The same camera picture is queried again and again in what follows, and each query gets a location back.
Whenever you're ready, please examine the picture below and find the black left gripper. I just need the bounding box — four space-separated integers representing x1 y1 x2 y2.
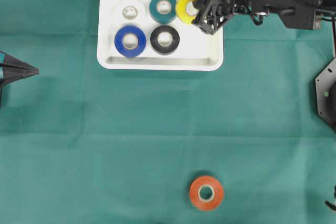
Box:
0 51 39 107

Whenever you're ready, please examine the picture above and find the yellow tape roll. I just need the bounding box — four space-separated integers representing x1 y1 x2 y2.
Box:
175 0 198 25

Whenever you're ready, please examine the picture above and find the green tape roll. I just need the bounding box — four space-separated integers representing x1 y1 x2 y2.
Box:
150 0 176 24

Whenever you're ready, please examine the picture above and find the black tape roll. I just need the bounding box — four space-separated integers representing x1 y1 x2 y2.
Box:
150 25 180 55

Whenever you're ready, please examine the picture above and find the white tape roll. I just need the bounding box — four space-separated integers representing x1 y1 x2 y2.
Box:
111 0 147 27

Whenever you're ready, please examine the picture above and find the blue tape roll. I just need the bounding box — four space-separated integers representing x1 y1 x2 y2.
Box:
114 25 146 58

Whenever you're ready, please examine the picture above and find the red tape roll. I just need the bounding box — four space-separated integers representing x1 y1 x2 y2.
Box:
189 175 224 211

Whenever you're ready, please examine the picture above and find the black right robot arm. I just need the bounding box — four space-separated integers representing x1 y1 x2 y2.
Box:
191 0 335 35

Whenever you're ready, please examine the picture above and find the green table cloth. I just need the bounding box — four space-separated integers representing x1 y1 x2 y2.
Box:
1 0 335 223

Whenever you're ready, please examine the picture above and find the black clip object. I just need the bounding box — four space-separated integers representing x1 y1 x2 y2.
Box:
324 184 336 211

